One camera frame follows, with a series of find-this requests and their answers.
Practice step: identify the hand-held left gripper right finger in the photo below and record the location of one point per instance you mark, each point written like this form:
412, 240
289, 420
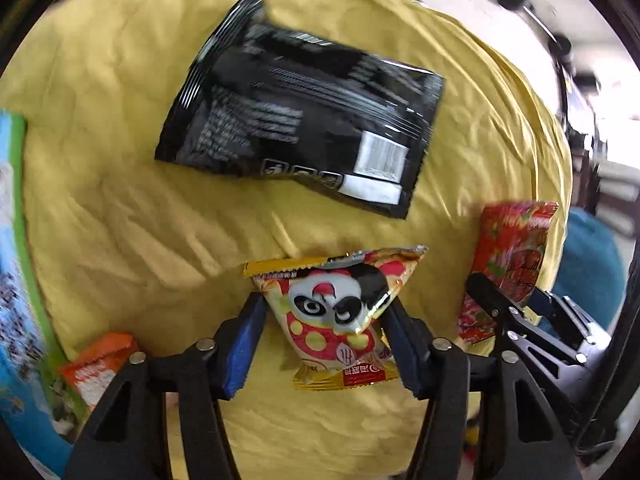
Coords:
404, 355

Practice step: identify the black snack bag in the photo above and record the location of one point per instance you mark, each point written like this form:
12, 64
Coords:
300, 110

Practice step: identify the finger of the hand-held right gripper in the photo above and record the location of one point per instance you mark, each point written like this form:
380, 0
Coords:
492, 300
539, 301

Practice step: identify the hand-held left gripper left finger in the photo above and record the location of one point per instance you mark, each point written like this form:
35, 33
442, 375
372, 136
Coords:
244, 355

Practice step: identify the panda print snack packet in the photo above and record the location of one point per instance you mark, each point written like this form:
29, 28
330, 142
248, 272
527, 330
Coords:
330, 310

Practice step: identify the yellow cloth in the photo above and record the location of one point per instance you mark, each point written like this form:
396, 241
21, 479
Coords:
125, 210

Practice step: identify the red patterned snack packet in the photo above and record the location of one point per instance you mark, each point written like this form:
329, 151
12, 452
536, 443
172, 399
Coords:
515, 245

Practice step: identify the orange snack packet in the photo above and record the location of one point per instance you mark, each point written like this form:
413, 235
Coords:
97, 365

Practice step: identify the teal cushion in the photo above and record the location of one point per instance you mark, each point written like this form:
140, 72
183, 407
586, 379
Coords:
590, 260

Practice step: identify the blue green snack box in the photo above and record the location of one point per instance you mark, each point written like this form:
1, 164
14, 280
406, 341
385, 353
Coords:
15, 285

